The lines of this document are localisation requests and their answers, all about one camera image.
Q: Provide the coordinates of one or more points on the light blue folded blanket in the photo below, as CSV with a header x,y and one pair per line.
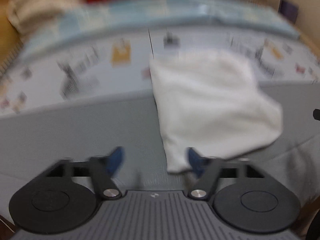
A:
x,y
106,17

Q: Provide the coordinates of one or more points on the cream folded blanket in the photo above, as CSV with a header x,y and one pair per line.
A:
x,y
27,16

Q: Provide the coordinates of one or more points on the grey printed bed sheet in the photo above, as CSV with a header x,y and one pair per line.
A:
x,y
85,99

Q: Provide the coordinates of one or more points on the wooden bed frame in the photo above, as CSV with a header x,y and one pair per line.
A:
x,y
11,43

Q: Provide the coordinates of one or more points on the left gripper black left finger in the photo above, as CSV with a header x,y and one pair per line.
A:
x,y
101,170

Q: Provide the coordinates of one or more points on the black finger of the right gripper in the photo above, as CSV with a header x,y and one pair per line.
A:
x,y
316,114

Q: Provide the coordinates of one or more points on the white small shirt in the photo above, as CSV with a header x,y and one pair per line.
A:
x,y
210,100

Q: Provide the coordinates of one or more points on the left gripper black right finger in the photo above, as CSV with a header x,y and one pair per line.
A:
x,y
208,172

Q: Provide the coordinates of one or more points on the dark purple board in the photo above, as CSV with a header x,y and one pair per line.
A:
x,y
288,10

